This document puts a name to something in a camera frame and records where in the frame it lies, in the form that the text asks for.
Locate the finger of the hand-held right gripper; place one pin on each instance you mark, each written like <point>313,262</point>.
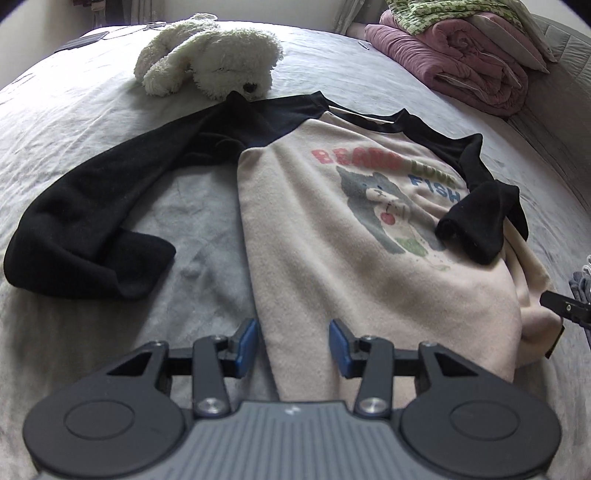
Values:
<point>565,305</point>

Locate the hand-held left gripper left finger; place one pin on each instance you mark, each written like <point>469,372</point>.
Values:
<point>247,347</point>

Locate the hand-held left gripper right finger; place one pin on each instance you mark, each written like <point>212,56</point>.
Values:
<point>338,347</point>

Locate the beige sweatshirt with black sleeves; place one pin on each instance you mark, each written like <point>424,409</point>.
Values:
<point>323,258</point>

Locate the grey bed sheet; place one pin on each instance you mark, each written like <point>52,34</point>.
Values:
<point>198,240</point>

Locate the grey quilted headboard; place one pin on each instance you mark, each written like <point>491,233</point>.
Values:
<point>563,106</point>

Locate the folded pink quilt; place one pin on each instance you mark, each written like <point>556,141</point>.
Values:
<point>461,64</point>

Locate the mauve grey pillow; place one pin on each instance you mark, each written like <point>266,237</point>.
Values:
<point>512,39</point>

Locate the white plush dog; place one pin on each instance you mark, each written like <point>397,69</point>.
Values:
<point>207,55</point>

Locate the pink cushion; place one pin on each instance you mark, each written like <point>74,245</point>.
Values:
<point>356,32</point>

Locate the green patterned blanket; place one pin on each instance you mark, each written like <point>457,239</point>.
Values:
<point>429,16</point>

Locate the grey patterned curtain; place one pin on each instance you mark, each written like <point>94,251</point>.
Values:
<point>358,14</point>

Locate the dark tablet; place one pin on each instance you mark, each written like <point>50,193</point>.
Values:
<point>81,41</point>

